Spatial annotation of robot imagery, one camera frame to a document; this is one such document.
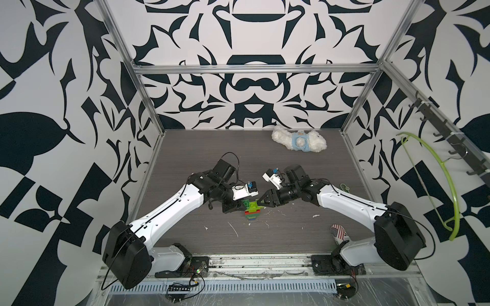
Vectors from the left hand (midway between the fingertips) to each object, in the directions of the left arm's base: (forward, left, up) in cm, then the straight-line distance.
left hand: (241, 198), depth 78 cm
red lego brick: (-5, -2, -4) cm, 7 cm away
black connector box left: (-27, +27, -17) cm, 42 cm away
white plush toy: (+31, -31, -1) cm, 44 cm away
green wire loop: (+10, -52, -14) cm, 54 cm away
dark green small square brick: (-1, -2, -3) cm, 4 cm away
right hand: (-1, -8, -1) cm, 8 cm away
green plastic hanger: (-14, -64, +17) cm, 68 cm away
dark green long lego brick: (-3, -5, -11) cm, 12 cm away
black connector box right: (-31, -37, -15) cm, 51 cm away
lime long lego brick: (-3, -5, -2) cm, 6 cm away
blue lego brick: (-4, -4, -13) cm, 14 cm away
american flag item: (-12, -39, -11) cm, 43 cm away
